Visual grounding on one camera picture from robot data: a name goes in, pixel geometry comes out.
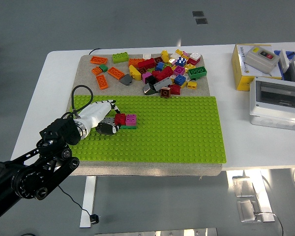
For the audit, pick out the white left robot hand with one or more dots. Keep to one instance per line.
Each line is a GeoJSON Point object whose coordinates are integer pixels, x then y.
{"type": "Point", "coordinates": [96, 111]}

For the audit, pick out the red square toy brick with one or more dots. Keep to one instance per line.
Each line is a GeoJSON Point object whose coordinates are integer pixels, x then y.
{"type": "Point", "coordinates": [120, 119]}

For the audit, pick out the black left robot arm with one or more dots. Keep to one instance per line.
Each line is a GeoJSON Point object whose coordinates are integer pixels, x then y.
{"type": "Point", "coordinates": [59, 132]}

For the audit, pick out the orange long toy brick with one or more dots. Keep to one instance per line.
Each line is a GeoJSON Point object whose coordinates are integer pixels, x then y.
{"type": "Point", "coordinates": [115, 73]}
{"type": "Point", "coordinates": [134, 61]}
{"type": "Point", "coordinates": [98, 60]}
{"type": "Point", "coordinates": [102, 81]}

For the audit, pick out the pink square toy brick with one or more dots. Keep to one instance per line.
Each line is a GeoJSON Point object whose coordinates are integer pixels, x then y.
{"type": "Point", "coordinates": [131, 120]}

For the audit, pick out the dark green long brick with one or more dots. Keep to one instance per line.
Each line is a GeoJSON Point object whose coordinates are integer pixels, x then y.
{"type": "Point", "coordinates": [130, 127]}
{"type": "Point", "coordinates": [197, 72]}

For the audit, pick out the orange square toy brick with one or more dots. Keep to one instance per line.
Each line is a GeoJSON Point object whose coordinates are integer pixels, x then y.
{"type": "Point", "coordinates": [96, 71]}

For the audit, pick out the dark grey sloped brick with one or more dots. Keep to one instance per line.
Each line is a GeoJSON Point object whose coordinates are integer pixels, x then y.
{"type": "Point", "coordinates": [126, 79]}

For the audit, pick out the small dark green brick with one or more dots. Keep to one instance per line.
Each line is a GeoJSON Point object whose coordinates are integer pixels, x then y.
{"type": "Point", "coordinates": [103, 68]}

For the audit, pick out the yellow curved toy brick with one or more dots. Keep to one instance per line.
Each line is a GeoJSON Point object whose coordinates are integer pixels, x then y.
{"type": "Point", "coordinates": [135, 73]}

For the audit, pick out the black sloped toy brick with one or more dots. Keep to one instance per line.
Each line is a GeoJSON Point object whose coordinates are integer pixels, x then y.
{"type": "Point", "coordinates": [148, 89]}

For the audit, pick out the lime green long brick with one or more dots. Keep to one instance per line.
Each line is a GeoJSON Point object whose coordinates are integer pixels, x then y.
{"type": "Point", "coordinates": [120, 57]}

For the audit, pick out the magenta tall toy brick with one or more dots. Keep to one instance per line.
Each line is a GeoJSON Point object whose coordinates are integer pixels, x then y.
{"type": "Point", "coordinates": [145, 75]}

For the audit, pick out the dark red toy brick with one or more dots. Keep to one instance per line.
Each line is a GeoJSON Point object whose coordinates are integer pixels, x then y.
{"type": "Point", "coordinates": [158, 59]}
{"type": "Point", "coordinates": [141, 70]}

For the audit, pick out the black square toy brick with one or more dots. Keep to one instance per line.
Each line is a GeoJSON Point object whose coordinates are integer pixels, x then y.
{"type": "Point", "coordinates": [151, 79]}

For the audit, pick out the red long toy brick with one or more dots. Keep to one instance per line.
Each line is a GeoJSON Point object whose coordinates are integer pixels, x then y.
{"type": "Point", "coordinates": [146, 63]}

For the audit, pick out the grey long sloped brick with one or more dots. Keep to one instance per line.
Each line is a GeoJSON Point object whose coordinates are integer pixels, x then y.
{"type": "Point", "coordinates": [162, 84]}

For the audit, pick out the brown square toy brick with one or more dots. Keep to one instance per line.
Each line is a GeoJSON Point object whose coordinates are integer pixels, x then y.
{"type": "Point", "coordinates": [165, 92]}

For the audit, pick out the small white toy brick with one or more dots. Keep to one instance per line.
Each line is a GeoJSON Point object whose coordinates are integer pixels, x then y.
{"type": "Point", "coordinates": [146, 56]}

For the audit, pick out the blue square toy brick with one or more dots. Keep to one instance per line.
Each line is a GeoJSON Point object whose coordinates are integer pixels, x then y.
{"type": "Point", "coordinates": [180, 79]}
{"type": "Point", "coordinates": [159, 66]}

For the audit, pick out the large red toy brick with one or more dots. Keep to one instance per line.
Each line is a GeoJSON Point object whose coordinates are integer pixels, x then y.
{"type": "Point", "coordinates": [166, 73]}

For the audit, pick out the green studded baseplate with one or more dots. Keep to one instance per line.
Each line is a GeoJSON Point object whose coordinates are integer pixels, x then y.
{"type": "Point", "coordinates": [174, 132]}

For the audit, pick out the red sloped toy brick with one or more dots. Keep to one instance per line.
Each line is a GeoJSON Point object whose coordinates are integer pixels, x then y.
{"type": "Point", "coordinates": [175, 89]}

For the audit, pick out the yellow tall toy brick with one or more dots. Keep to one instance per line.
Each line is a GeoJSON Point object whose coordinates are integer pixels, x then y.
{"type": "Point", "coordinates": [165, 55]}

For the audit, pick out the magenta square toy brick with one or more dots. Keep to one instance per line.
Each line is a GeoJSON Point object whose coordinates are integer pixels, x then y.
{"type": "Point", "coordinates": [179, 70]}

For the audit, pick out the white square toy brick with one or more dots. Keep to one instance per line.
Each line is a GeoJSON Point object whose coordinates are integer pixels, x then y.
{"type": "Point", "coordinates": [174, 56]}
{"type": "Point", "coordinates": [195, 56]}

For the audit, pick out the blue and white brick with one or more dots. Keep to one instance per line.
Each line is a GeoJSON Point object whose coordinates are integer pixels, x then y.
{"type": "Point", "coordinates": [180, 62]}

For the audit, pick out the small yellow toy brick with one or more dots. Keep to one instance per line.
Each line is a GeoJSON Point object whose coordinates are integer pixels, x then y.
{"type": "Point", "coordinates": [192, 85]}

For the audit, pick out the yellow flat toy brick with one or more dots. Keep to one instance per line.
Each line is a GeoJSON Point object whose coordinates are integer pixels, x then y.
{"type": "Point", "coordinates": [179, 51]}

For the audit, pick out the yellow square toy brick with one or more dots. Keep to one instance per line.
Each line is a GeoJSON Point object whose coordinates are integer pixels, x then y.
{"type": "Point", "coordinates": [189, 66]}

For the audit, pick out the small pink toy brick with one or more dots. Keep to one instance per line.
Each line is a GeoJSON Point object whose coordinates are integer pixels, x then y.
{"type": "Point", "coordinates": [185, 53]}

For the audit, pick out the red flat toy brick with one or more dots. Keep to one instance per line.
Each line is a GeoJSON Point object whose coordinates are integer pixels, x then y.
{"type": "Point", "coordinates": [192, 62]}

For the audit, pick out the grey-brown mat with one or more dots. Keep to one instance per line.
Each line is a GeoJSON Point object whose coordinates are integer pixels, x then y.
{"type": "Point", "coordinates": [88, 86]}

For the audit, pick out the white table leg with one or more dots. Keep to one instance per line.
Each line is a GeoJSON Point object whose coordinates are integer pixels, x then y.
{"type": "Point", "coordinates": [88, 201]}
{"type": "Point", "coordinates": [264, 196]}

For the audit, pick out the silver metal plate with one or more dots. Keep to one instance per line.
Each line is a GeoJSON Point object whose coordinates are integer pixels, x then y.
{"type": "Point", "coordinates": [162, 232]}

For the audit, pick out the dark floor hatch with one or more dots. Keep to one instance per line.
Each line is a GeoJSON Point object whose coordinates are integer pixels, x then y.
{"type": "Point", "coordinates": [201, 21]}
{"type": "Point", "coordinates": [197, 13]}

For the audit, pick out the yellow cardboard box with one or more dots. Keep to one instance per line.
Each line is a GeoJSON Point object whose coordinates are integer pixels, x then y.
{"type": "Point", "coordinates": [241, 78]}

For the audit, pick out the white upright plastic part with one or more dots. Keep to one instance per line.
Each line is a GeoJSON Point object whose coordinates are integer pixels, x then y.
{"type": "Point", "coordinates": [284, 60]}

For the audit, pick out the blue cardboard box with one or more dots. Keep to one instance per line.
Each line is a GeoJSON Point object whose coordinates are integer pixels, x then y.
{"type": "Point", "coordinates": [293, 55]}

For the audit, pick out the grey push-button switch box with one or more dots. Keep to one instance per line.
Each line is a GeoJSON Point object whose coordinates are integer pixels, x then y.
{"type": "Point", "coordinates": [258, 59]}

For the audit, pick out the white enclosure with window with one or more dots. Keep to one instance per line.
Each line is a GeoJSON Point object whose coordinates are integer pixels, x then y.
{"type": "Point", "coordinates": [273, 115]}

